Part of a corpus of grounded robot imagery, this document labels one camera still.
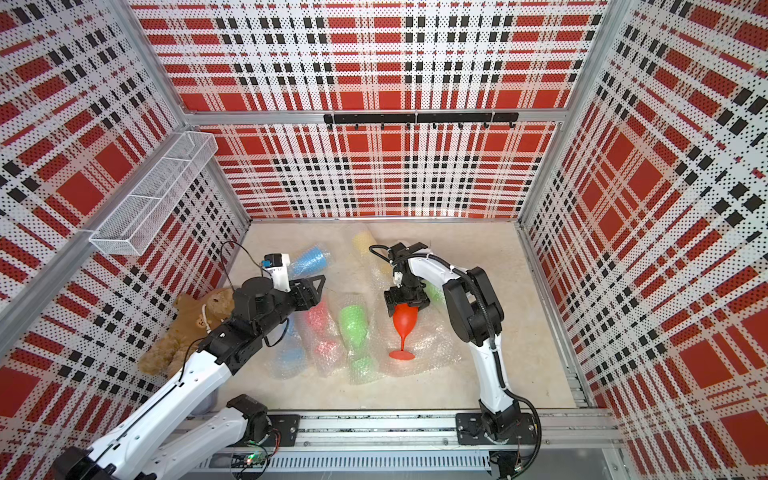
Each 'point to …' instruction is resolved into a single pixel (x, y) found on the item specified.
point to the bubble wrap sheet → (433, 341)
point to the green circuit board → (250, 460)
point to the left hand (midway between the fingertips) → (320, 279)
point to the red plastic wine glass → (404, 319)
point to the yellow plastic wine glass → (374, 267)
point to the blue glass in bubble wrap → (310, 263)
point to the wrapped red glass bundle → (325, 339)
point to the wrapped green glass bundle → (354, 326)
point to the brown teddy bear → (194, 316)
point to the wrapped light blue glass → (288, 359)
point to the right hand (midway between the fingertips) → (407, 309)
